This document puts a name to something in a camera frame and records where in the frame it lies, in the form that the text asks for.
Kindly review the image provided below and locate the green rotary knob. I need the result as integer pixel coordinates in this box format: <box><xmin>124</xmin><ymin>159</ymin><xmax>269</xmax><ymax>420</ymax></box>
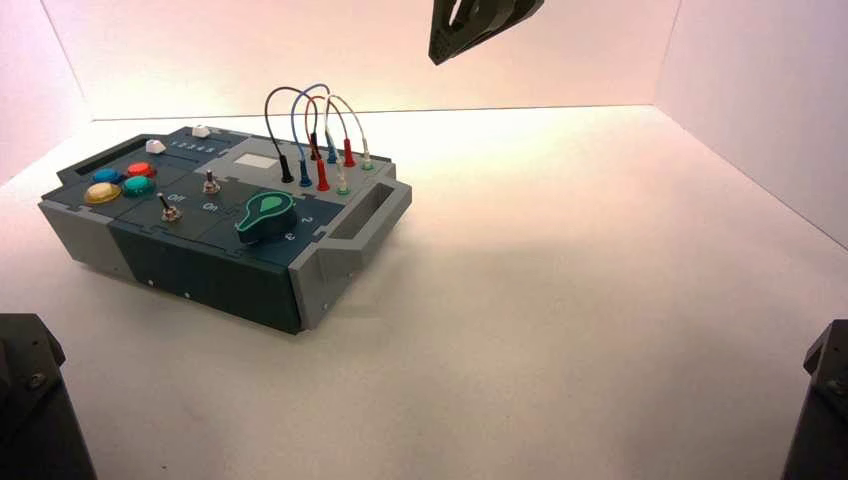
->
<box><xmin>235</xmin><ymin>191</ymin><xmax>298</xmax><ymax>246</ymax></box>

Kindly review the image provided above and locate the grey and teal task board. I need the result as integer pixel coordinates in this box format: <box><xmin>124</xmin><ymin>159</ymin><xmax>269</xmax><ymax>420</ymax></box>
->
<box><xmin>38</xmin><ymin>124</ymin><xmax>413</xmax><ymax>336</ymax></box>

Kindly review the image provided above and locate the red jumper wire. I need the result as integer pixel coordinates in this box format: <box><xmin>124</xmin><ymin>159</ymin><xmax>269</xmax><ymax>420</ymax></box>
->
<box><xmin>303</xmin><ymin>94</ymin><xmax>357</xmax><ymax>193</ymax></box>

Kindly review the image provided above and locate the black jumper wire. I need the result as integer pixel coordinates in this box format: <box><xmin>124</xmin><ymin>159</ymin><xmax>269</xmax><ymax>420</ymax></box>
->
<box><xmin>264</xmin><ymin>86</ymin><xmax>323</xmax><ymax>185</ymax></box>

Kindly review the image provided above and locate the white jumper wire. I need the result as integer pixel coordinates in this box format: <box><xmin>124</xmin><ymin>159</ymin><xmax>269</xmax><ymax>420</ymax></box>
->
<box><xmin>323</xmin><ymin>93</ymin><xmax>374</xmax><ymax>193</ymax></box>

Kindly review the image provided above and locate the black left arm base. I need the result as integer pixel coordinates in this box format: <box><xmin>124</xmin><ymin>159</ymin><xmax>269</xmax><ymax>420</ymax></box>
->
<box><xmin>0</xmin><ymin>313</ymin><xmax>99</xmax><ymax>480</ymax></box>

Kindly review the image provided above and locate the teal push button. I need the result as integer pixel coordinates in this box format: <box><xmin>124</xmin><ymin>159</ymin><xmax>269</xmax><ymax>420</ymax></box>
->
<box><xmin>122</xmin><ymin>175</ymin><xmax>158</xmax><ymax>198</ymax></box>

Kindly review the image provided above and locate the blue jumper wire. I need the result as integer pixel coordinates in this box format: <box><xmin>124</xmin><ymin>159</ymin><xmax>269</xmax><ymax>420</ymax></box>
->
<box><xmin>291</xmin><ymin>82</ymin><xmax>340</xmax><ymax>189</ymax></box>

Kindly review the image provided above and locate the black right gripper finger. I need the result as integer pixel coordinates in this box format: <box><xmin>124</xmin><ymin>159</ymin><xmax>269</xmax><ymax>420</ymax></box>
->
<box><xmin>428</xmin><ymin>0</ymin><xmax>547</xmax><ymax>67</ymax></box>

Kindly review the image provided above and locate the yellow push button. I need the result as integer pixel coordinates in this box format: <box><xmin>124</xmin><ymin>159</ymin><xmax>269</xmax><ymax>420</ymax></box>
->
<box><xmin>84</xmin><ymin>182</ymin><xmax>124</xmax><ymax>205</ymax></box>

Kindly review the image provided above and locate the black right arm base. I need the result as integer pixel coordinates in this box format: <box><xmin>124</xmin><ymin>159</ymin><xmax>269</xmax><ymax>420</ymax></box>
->
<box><xmin>781</xmin><ymin>319</ymin><xmax>848</xmax><ymax>480</ymax></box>

